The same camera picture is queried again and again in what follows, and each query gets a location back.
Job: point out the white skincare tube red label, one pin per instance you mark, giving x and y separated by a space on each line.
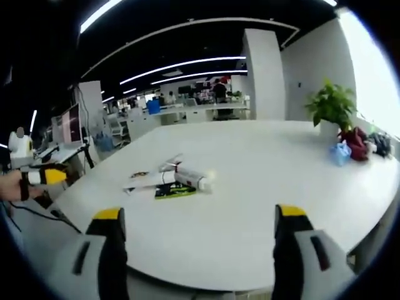
192 179

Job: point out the dark grey cloth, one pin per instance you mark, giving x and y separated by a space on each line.
381 145

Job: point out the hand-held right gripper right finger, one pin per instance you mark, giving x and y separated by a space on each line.
300 259

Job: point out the blue storage bin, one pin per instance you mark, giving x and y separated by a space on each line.
153 107

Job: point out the dark red cloth bag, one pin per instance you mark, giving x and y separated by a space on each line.
356 143

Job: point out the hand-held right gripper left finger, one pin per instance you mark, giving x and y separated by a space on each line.
93 265

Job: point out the blue water bottles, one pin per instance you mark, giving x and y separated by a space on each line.
103 142

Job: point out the long white office desk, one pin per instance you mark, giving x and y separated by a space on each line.
193 112

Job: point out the person's left hand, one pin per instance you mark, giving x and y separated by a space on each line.
11 187

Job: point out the green black skincare packet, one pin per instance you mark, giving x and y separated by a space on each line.
173 191

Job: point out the silver white skincare tube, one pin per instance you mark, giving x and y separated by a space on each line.
170 162

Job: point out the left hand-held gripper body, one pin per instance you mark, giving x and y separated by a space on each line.
19 153

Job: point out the computer monitor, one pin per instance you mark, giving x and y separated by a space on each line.
71 123

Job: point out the small orange black skincare packet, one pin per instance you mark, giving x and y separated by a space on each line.
138 175

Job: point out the black tripod stand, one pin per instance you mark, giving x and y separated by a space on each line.
87 156

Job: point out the blue plastic bag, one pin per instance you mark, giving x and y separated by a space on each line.
340 153

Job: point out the green potted plant white pot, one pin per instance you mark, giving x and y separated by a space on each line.
332 106

